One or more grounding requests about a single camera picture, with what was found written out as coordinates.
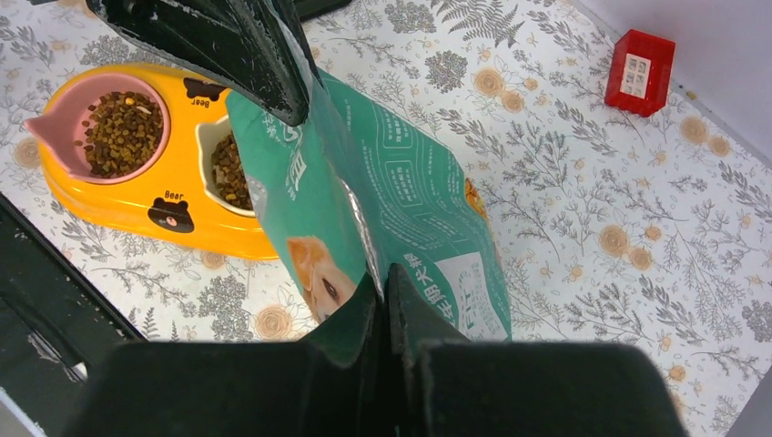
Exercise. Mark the floral table mat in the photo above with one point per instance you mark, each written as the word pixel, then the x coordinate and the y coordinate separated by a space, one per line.
pixel 653 231

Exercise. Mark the green dog food bag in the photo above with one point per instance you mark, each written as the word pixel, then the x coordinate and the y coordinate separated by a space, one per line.
pixel 355 189

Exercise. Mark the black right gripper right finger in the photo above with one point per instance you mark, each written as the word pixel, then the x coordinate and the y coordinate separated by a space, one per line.
pixel 413 323

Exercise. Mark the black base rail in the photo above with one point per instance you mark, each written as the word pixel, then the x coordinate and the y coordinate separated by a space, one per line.
pixel 55 327

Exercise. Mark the small red box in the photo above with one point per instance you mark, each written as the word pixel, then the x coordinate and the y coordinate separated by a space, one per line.
pixel 640 73

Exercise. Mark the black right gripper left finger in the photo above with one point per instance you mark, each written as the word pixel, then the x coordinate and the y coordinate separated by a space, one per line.
pixel 341 389

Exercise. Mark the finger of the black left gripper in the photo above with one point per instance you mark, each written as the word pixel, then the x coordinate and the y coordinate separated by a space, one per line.
pixel 257 48

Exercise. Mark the yellow double pet bowl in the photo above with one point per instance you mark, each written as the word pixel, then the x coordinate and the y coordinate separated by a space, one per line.
pixel 129 147

